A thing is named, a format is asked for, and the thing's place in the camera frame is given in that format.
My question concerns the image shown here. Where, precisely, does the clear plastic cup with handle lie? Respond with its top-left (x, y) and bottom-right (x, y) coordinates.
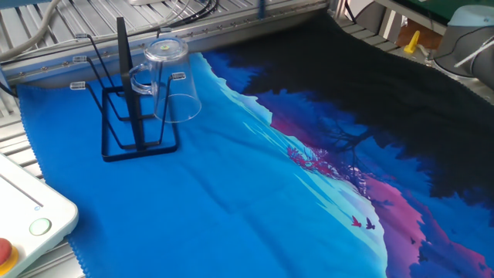
top-left (129, 36), bottom-right (203, 124)

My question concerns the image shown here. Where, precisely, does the black wire cup rack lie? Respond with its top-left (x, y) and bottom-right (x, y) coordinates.
top-left (69, 16), bottom-right (188, 164)

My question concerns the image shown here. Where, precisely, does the yellow plastic object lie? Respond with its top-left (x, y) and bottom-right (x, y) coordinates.
top-left (403, 29), bottom-right (421, 55)

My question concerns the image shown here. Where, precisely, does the blue landscape print cloth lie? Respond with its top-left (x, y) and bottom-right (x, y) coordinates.
top-left (17, 9), bottom-right (494, 278)

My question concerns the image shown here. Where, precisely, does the white teach pendant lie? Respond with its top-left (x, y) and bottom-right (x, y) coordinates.
top-left (0, 152), bottom-right (80, 278)

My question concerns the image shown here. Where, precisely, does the black cable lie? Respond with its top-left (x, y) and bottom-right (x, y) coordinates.
top-left (169, 0), bottom-right (221, 28)

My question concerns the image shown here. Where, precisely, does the grey aluminium post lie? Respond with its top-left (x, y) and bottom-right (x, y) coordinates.
top-left (380, 7), bottom-right (401, 43)

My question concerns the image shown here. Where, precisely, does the aluminium table edge rail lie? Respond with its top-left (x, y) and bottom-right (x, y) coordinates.
top-left (0, 0), bottom-right (333, 88)

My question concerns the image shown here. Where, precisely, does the thick grey cable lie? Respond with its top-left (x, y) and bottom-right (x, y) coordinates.
top-left (0, 0), bottom-right (63, 63)

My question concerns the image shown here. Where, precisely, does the white cable tie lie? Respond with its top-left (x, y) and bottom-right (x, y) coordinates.
top-left (453, 35), bottom-right (494, 69)

